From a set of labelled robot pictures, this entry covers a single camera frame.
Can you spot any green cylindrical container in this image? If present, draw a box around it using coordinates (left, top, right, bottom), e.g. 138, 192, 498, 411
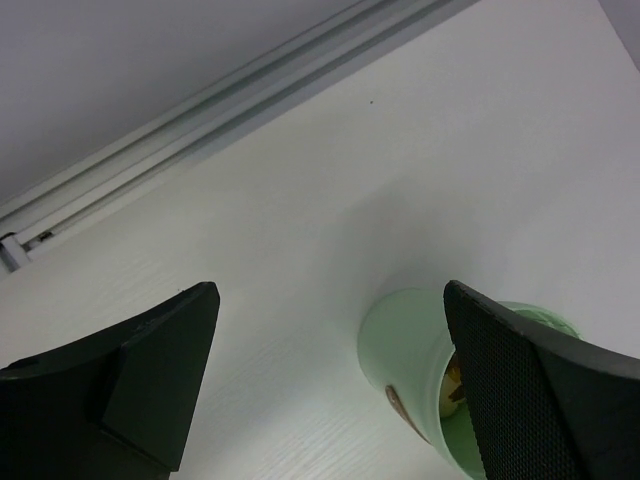
357, 289, 583, 479

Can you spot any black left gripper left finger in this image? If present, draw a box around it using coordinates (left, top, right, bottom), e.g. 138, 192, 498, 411
1, 282, 220, 479

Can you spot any orange yellow food piece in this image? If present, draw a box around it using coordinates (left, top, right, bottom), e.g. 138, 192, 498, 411
439, 353, 466, 418

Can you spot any left aluminium frame post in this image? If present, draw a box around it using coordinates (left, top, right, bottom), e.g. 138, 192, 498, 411
1, 1, 471, 275

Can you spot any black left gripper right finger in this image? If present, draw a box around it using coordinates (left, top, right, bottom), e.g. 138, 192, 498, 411
443, 281, 639, 479

